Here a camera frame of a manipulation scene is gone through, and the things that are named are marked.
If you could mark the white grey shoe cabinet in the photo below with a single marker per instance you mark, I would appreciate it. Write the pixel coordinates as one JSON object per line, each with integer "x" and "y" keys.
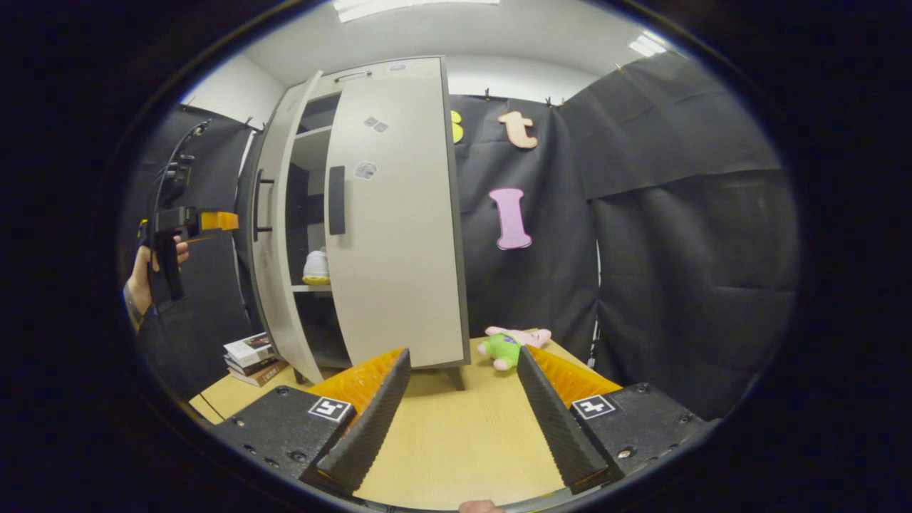
{"x": 310, "y": 192}

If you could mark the green pink plush toy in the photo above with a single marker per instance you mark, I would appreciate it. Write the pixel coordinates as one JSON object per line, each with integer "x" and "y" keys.
{"x": 502, "y": 349}

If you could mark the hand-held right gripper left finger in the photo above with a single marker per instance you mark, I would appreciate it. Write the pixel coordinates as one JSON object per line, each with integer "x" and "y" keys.
{"x": 370, "y": 420}

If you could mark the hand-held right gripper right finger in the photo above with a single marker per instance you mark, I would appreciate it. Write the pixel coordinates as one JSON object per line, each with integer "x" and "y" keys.
{"x": 556, "y": 420}

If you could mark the rectangular ceiling light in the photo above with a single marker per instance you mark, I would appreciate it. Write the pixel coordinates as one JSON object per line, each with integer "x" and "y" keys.
{"x": 647, "y": 45}
{"x": 413, "y": 7}

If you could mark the white canvas shoe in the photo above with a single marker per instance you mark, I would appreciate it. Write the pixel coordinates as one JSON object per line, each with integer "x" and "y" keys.
{"x": 315, "y": 267}

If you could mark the dark cover book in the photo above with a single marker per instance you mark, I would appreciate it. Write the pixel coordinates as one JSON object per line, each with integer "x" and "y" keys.
{"x": 253, "y": 365}

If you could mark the black backdrop cloth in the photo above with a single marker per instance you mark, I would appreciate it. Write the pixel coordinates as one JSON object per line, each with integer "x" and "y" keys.
{"x": 677, "y": 249}

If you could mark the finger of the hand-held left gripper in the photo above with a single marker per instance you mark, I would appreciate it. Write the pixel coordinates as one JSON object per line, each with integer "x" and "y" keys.
{"x": 219, "y": 221}

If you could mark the white cover book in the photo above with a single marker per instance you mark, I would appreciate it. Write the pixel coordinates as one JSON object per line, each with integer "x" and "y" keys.
{"x": 249, "y": 348}

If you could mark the brown cover book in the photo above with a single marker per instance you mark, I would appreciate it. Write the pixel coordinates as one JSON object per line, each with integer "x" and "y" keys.
{"x": 260, "y": 375}

